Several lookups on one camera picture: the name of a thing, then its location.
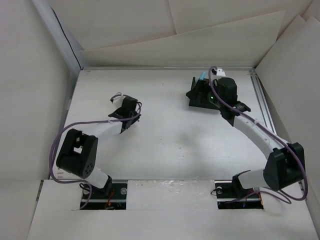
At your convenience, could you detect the blue cap highlighter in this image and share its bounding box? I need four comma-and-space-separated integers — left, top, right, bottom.
198, 72, 206, 81

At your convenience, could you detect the black slotted organizer container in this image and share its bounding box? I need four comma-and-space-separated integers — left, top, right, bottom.
186, 77, 219, 110

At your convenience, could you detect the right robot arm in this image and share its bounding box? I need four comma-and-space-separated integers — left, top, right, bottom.
186, 77, 306, 197

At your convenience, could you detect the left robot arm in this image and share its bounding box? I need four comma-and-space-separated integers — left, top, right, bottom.
55, 93, 142, 199

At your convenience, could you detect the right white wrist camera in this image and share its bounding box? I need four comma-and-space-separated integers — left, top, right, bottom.
212, 67, 226, 78

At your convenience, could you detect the aluminium rail right side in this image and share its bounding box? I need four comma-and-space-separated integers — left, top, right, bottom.
249, 68, 308, 201

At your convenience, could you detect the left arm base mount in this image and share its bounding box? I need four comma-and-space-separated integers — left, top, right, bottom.
79, 180, 128, 211

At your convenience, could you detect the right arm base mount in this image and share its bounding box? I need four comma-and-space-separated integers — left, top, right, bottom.
210, 171, 264, 210

